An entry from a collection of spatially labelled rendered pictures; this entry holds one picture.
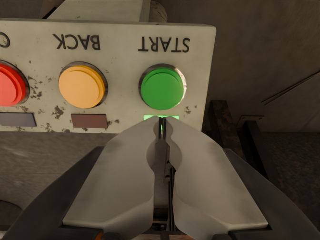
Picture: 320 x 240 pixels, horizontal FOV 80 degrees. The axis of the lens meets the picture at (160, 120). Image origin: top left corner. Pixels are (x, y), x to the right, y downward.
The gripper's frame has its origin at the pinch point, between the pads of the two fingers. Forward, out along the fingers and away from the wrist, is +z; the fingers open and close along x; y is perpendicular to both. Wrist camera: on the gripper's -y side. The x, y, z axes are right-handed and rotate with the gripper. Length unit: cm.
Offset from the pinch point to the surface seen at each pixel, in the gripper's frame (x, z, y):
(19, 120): -14.6, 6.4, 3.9
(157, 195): 2, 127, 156
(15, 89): -13.3, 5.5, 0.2
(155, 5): -2, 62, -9
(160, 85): -0.1, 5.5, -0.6
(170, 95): 0.9, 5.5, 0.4
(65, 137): -60, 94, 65
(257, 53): 41, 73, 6
